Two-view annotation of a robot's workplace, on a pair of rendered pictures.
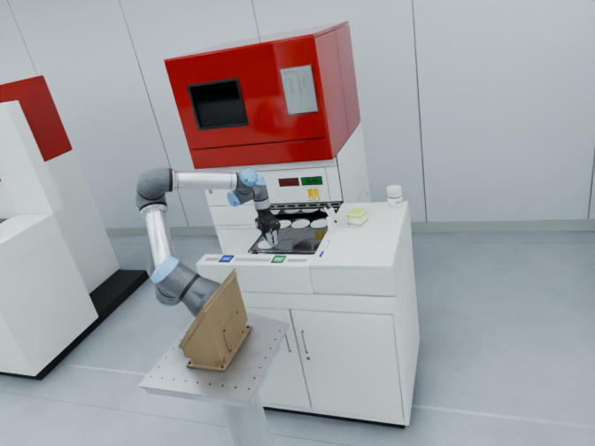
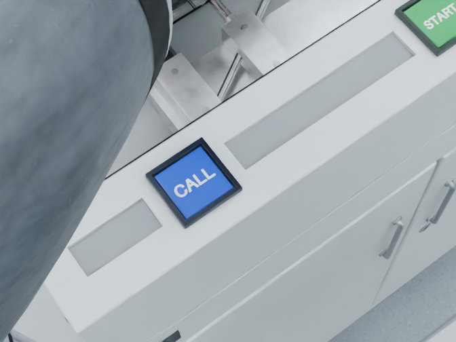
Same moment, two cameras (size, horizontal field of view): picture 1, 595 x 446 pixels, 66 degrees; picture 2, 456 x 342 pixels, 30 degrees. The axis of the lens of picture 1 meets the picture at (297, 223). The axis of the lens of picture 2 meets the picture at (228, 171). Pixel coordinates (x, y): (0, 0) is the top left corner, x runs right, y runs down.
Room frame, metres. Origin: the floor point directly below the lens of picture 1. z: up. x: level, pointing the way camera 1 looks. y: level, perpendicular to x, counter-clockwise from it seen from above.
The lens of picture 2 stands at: (1.68, 0.56, 1.58)
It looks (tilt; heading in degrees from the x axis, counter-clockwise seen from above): 66 degrees down; 305
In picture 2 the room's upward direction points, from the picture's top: 4 degrees counter-clockwise
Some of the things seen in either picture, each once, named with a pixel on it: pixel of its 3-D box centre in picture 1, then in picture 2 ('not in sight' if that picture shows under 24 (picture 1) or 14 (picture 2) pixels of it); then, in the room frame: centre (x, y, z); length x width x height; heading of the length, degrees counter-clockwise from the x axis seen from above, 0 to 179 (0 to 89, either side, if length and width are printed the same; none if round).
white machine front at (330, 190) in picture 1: (270, 196); not in sight; (2.40, 0.12, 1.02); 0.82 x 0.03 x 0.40; 67
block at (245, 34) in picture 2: not in sight; (260, 53); (1.90, 0.18, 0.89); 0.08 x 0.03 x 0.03; 157
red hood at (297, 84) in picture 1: (273, 93); not in sight; (2.69, 0.00, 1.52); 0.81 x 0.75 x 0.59; 67
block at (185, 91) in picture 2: not in sight; (191, 98); (1.93, 0.26, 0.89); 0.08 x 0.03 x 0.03; 157
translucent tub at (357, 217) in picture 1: (357, 217); not in sight; (1.95, -0.28, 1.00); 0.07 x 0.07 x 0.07; 48
